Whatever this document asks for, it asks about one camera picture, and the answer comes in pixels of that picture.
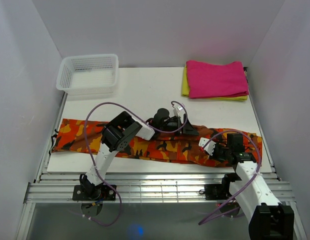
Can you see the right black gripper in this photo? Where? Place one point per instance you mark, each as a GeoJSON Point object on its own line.
{"type": "Point", "coordinates": [213, 155]}

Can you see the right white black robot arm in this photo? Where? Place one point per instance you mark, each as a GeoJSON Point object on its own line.
{"type": "Point", "coordinates": [246, 190]}

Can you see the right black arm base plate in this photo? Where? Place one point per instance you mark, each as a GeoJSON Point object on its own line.
{"type": "Point", "coordinates": [215, 192]}

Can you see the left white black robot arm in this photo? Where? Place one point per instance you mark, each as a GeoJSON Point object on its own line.
{"type": "Point", "coordinates": [116, 136]}

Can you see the pink folded towel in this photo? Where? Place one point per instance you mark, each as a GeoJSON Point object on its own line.
{"type": "Point", "coordinates": [206, 80]}

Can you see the aluminium rail frame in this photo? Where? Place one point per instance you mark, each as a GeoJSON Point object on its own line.
{"type": "Point", "coordinates": [161, 201]}

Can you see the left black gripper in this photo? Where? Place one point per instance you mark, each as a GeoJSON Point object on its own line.
{"type": "Point", "coordinates": [189, 130]}

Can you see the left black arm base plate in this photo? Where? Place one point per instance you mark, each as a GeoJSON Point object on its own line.
{"type": "Point", "coordinates": [102, 192]}

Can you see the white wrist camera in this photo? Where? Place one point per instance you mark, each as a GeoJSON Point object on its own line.
{"type": "Point", "coordinates": [207, 145]}
{"type": "Point", "coordinates": [178, 110]}

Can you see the yellow folded towel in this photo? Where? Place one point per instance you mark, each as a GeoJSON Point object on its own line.
{"type": "Point", "coordinates": [185, 90]}

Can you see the orange camouflage trousers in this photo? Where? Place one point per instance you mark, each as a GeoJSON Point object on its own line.
{"type": "Point", "coordinates": [170, 148]}

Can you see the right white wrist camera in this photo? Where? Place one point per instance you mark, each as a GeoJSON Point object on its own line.
{"type": "Point", "coordinates": [207, 145]}

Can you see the white perforated plastic basket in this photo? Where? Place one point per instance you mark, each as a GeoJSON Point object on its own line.
{"type": "Point", "coordinates": [88, 74]}

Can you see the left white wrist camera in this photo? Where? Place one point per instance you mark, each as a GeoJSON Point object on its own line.
{"type": "Point", "coordinates": [178, 110]}

